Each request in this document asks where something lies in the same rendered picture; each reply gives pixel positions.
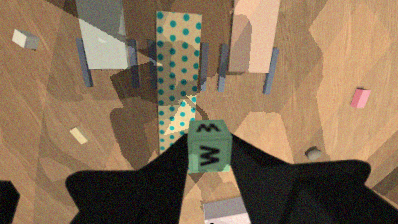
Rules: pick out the green labelled cube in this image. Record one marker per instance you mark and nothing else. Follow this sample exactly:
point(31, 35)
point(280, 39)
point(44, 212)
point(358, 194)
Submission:
point(209, 146)

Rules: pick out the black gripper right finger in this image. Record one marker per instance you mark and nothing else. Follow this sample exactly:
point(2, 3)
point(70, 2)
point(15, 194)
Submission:
point(270, 186)

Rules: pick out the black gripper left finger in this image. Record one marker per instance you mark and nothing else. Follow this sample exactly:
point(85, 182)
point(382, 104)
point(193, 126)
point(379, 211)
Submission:
point(158, 186)

